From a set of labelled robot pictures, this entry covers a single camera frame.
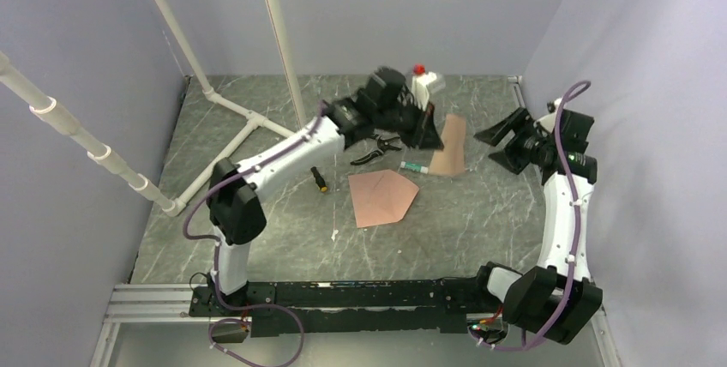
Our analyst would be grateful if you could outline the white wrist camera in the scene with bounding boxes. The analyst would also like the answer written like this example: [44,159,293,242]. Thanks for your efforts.
[535,98,562,133]
[410,63,446,110]

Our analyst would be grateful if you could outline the cream lined letter paper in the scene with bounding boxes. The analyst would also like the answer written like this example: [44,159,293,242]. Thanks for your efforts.
[429,114,466,177]

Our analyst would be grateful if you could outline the white pvc pipe frame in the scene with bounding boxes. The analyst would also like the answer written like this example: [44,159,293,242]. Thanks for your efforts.
[0,0,309,219]

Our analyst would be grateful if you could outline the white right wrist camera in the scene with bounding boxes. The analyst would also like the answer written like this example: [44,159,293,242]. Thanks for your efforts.
[535,98,562,133]

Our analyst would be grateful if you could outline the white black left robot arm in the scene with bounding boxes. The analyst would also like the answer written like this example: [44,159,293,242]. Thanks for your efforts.
[207,67,446,316]

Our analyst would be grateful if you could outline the pink paper envelope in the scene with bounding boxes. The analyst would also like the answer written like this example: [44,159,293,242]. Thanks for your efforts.
[348,169,419,228]

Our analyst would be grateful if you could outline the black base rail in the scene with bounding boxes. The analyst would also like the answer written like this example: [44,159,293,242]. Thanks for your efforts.
[188,277,501,338]

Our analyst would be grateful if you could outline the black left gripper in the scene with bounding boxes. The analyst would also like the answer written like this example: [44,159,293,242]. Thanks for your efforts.
[376,98,444,153]

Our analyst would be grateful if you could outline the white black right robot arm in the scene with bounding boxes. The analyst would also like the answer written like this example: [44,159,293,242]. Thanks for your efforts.
[472,101,603,346]

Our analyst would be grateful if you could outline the black yellow screwdriver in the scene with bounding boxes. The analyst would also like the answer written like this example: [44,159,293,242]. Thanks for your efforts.
[310,166,328,193]

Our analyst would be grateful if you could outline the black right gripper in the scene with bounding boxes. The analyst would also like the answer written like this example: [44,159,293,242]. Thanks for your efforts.
[473,107,555,176]

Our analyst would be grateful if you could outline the black handled pliers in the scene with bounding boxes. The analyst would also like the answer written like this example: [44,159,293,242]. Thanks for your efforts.
[350,134,402,166]

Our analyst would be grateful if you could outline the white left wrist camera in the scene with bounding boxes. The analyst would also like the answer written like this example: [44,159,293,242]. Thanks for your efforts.
[410,63,446,110]

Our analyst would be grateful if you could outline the aluminium extrusion frame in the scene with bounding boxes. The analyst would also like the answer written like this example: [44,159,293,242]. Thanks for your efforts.
[91,284,622,366]

